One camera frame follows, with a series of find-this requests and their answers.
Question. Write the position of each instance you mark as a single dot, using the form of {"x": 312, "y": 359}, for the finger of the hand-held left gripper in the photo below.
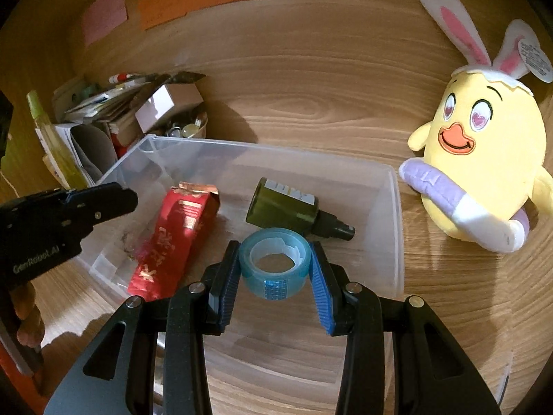
{"x": 99, "y": 191}
{"x": 112, "y": 207}

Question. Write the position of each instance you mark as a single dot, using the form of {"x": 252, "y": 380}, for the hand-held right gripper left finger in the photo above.
{"x": 227, "y": 294}

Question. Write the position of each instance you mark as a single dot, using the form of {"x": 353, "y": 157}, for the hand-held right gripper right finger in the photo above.
{"x": 324, "y": 294}

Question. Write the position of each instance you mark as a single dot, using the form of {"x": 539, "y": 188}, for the clear blue tape roll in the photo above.
{"x": 259, "y": 286}

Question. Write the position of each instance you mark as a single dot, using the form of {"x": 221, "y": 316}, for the clear plastic bin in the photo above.
{"x": 324, "y": 190}

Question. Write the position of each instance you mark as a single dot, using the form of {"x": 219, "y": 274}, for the person's left hand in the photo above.
{"x": 28, "y": 324}

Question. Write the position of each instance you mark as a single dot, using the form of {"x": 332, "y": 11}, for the white paper holder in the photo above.
{"x": 93, "y": 147}

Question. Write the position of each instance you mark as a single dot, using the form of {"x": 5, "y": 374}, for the yellow-green spray bottle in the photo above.
{"x": 56, "y": 151}

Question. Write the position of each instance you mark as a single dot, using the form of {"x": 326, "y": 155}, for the red cardboard box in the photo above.
{"x": 173, "y": 242}

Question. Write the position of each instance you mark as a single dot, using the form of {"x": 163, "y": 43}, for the stack of books and papers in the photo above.
{"x": 108, "y": 108}

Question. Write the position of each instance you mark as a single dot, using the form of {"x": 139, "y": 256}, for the dark green spray bottle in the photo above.
{"x": 276, "y": 207}

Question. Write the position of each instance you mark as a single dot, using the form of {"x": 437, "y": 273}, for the bowl of small trinkets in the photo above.
{"x": 185, "y": 129}

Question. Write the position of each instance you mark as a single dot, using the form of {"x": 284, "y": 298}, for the red and white marker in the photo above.
{"x": 121, "y": 78}

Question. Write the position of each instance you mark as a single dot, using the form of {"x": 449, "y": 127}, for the white cardboard box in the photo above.
{"x": 173, "y": 99}

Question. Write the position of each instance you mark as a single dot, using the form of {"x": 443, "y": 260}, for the orange object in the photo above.
{"x": 8, "y": 374}

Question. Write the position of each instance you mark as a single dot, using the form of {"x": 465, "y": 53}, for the pink sticky note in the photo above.
{"x": 103, "y": 13}

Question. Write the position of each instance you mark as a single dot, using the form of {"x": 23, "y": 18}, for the yellow chick plush toy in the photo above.
{"x": 488, "y": 160}

